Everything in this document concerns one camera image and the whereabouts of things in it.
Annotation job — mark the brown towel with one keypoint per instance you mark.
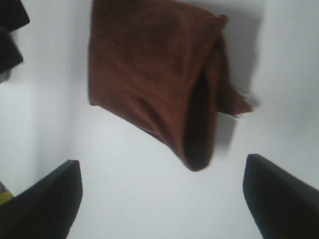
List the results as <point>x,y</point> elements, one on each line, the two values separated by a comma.
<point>162,66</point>

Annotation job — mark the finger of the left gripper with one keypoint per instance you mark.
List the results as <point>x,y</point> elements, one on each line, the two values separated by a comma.
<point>13,15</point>
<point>10,55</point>

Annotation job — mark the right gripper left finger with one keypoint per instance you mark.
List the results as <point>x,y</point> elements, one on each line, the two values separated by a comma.
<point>47,209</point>

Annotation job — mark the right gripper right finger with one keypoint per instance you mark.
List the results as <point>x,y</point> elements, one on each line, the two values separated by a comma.
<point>282,206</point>

